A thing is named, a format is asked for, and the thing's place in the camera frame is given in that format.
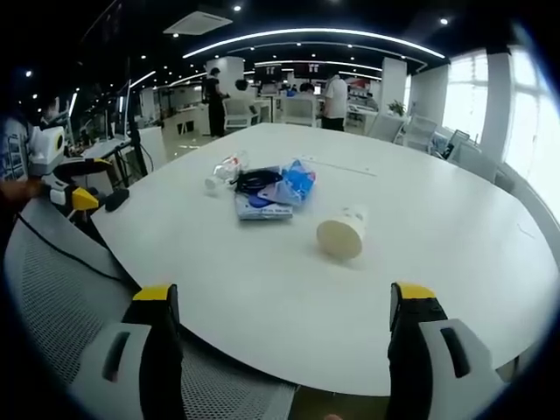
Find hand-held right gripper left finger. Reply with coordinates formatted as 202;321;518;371
69;283;185;420

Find white office chair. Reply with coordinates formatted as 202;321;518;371
404;115;439;152
283;95;319;129
221;98;260;133
369;113;406;144

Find blue plastic bag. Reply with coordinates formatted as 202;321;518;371
279;157;318;211

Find white round table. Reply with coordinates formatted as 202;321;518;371
89;122;559;397

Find grey mesh office chair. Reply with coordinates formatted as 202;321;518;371
3;196;299;420

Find white paper cup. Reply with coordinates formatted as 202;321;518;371
316;204;369;261

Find clear plastic bag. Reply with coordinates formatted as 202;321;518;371
204;150;250;198

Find ceiling air conditioner vent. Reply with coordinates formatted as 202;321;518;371
162;10;234;37

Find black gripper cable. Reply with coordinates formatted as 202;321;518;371
16;208;132;284

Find purple pouch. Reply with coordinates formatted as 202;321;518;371
248;182;288;212

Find white and blue packet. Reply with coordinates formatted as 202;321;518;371
234;188;295;222

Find person's printed shirt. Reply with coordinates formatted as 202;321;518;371
0;116;32;183

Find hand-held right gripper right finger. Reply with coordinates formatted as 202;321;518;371
384;282;511;420

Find person's left hand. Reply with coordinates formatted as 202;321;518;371
12;178;46;202

